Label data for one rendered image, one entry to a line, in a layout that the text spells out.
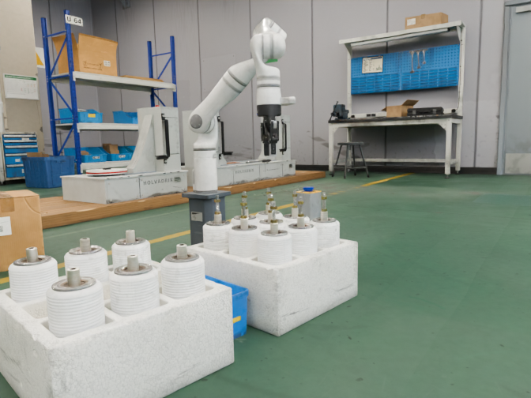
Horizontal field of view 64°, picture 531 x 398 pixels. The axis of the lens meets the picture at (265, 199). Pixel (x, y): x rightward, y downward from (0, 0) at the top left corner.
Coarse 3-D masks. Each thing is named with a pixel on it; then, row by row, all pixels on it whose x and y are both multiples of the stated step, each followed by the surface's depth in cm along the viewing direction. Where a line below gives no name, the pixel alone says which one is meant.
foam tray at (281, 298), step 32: (224, 256) 123; (256, 256) 122; (320, 256) 122; (352, 256) 135; (256, 288) 114; (288, 288) 112; (320, 288) 123; (352, 288) 136; (256, 320) 116; (288, 320) 113
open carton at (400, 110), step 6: (408, 102) 560; (414, 102) 569; (384, 108) 580; (390, 108) 571; (396, 108) 565; (402, 108) 562; (408, 108) 571; (390, 114) 572; (396, 114) 566; (402, 114) 563
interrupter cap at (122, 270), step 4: (140, 264) 90; (144, 264) 90; (148, 264) 90; (116, 268) 87; (120, 268) 87; (124, 268) 88; (140, 268) 88; (144, 268) 87; (148, 268) 87; (152, 268) 87; (116, 272) 84; (120, 272) 85; (124, 272) 84; (128, 272) 84; (132, 272) 84; (136, 272) 84; (140, 272) 84; (144, 272) 85
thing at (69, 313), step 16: (96, 288) 78; (48, 304) 76; (64, 304) 75; (80, 304) 75; (96, 304) 78; (48, 320) 77; (64, 320) 75; (80, 320) 76; (96, 320) 78; (64, 336) 75
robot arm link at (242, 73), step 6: (276, 24) 153; (276, 30) 152; (282, 30) 154; (252, 60) 158; (264, 60) 156; (234, 66) 159; (240, 66) 158; (246, 66) 158; (252, 66) 157; (228, 72) 160; (234, 72) 158; (240, 72) 158; (246, 72) 158; (252, 72) 158; (234, 78) 159; (240, 78) 159; (246, 78) 159; (246, 84) 162
